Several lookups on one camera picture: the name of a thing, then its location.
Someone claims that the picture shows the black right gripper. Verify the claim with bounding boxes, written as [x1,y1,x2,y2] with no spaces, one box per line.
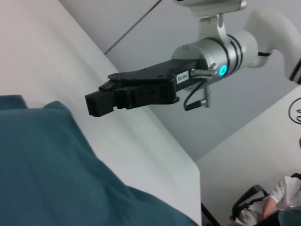
[85,58,208,118]

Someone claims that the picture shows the black office chair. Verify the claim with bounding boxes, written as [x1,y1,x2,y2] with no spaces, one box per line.
[229,184,270,222]

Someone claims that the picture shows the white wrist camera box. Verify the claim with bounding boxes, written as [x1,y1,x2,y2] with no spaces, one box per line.
[173,0,248,13]

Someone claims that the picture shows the black cable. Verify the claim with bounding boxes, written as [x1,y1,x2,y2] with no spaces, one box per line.
[183,82,206,112]

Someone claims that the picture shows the teal T-shirt with FREE print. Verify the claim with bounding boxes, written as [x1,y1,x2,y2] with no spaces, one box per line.
[0,94,201,226]

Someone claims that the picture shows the person in white shirt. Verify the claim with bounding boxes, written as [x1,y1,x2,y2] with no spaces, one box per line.
[236,175,301,223]

